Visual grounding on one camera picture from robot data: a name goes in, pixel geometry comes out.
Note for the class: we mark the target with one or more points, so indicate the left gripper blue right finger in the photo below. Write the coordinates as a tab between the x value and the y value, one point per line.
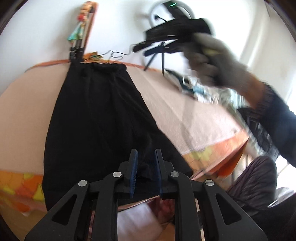
160	169

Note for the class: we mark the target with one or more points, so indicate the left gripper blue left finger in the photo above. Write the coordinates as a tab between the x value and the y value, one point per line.
132	171

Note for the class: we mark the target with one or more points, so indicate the black garment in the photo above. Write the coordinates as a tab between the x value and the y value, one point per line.
98	119

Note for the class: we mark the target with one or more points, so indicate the dark striped grey clothing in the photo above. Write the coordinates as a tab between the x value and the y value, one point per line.
255	188

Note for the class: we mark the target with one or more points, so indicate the grey gloved right hand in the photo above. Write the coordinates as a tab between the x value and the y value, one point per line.
215	64

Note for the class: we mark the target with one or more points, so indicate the teal folded garment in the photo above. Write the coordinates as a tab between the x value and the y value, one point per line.
178	78

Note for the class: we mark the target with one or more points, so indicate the folded tripod with colourful cloth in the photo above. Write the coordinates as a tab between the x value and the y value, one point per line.
79	37

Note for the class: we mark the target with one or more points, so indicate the white ring light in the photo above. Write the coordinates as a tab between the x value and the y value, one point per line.
167	10

